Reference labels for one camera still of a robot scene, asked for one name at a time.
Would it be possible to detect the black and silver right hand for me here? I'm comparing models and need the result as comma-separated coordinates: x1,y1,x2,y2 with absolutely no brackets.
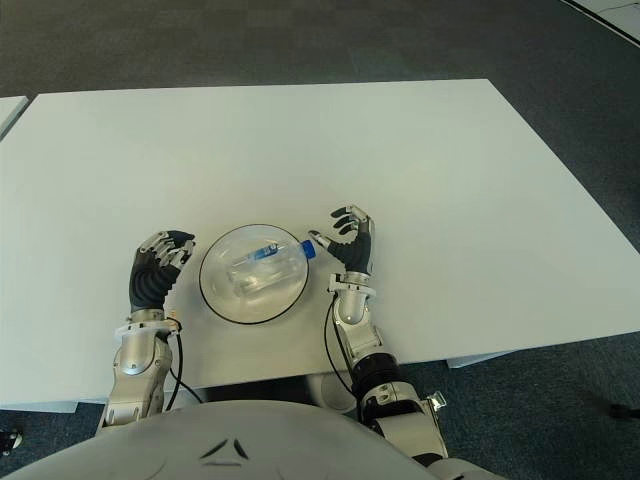
308,203,377,277

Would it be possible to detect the black and silver left hand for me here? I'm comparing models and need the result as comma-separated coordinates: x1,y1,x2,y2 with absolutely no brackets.
128,229,197,312

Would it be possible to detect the clear bottle with blue cap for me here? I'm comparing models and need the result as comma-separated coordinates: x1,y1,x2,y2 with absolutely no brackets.
224,239,318,302

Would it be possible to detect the clear plate with black rim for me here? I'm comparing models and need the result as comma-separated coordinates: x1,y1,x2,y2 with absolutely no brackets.
198,223,310,326

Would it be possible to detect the white cylindrical table leg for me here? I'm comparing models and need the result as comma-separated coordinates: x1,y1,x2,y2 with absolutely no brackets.
303,374,357,414

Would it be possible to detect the grey robot torso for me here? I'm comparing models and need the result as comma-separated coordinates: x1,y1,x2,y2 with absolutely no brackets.
0,398,451,480

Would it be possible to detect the black and white caster wheel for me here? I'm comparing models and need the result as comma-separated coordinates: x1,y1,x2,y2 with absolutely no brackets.
0,427,24,457

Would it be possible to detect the white side table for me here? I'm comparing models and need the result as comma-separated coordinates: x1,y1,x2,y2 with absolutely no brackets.
0,94,29,142

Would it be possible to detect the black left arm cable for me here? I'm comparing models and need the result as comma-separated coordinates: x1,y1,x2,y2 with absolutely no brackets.
162,310,207,405

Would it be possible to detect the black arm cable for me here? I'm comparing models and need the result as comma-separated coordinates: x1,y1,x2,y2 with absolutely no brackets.
322,298,357,399
162,310,207,405

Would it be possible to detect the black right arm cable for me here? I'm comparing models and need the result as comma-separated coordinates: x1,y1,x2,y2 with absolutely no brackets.
322,298,357,399

